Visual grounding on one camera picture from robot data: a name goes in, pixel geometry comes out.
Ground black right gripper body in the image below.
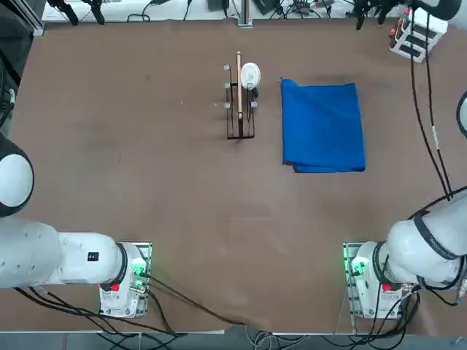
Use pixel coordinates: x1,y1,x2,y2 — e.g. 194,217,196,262
360,0,401,9

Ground blue towel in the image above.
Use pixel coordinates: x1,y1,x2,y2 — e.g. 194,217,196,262
279,77,367,174

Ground aluminium corner profile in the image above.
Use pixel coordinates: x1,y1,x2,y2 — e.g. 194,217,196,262
28,17,46,37

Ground white power strip stack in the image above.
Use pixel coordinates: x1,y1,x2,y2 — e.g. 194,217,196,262
387,9,450,65

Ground power strip with red switches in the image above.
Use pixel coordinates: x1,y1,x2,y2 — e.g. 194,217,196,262
287,0,315,16

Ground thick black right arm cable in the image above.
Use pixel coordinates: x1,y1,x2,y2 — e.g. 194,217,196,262
409,9,452,200
422,27,455,200

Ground aluminium camera post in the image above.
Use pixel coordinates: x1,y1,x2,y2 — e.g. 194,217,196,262
236,0,254,28

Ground black wire cup rack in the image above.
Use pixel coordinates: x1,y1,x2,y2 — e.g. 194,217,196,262
222,50,259,141

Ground black table cable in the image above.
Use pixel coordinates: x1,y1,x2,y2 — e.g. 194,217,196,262
144,275,271,329

